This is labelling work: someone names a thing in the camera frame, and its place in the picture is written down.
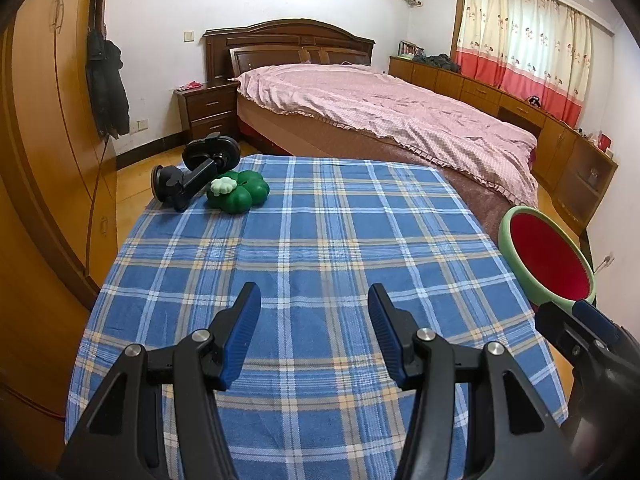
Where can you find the red bin with green rim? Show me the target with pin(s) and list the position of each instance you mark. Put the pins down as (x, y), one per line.
(545, 255)

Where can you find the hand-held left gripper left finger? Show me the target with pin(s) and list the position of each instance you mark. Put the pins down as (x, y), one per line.
(242, 330)

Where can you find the small red box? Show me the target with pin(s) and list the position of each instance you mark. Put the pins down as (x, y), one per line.
(604, 141)

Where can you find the green clover toy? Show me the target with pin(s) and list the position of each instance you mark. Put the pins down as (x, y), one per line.
(245, 192)

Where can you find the pink bedspread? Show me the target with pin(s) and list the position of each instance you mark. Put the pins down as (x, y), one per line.
(400, 110)

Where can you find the black dumbbell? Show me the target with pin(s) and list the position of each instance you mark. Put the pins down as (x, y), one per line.
(200, 170)

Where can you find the blue plaid blanket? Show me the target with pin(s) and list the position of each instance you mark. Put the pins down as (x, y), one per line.
(320, 250)

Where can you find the dark wooden bed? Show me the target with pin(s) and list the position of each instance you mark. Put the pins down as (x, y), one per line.
(280, 40)

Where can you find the dark clothes pile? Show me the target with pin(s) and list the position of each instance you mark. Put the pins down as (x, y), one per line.
(437, 62)

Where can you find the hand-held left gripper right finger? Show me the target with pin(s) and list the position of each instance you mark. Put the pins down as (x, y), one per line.
(387, 330)

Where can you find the red items on nightstand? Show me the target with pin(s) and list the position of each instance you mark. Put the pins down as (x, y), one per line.
(191, 84)

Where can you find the cream and red curtain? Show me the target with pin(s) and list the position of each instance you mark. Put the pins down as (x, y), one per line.
(525, 40)

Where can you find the dark wooden nightstand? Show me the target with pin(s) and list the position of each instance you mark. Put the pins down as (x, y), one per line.
(210, 110)

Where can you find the wooden cabinet row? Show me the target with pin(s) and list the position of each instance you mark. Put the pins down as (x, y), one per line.
(550, 140)

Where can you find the row of books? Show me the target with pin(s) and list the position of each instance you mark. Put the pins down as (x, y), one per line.
(411, 49)

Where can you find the wooden wardrobe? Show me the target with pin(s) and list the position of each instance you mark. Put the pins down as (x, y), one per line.
(45, 160)

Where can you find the small black object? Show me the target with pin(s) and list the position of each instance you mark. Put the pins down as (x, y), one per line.
(535, 101)

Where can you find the black jacket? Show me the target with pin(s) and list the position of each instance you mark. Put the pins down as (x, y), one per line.
(107, 90)

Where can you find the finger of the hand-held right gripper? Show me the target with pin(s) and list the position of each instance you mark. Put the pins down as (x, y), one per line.
(555, 327)
(597, 320)

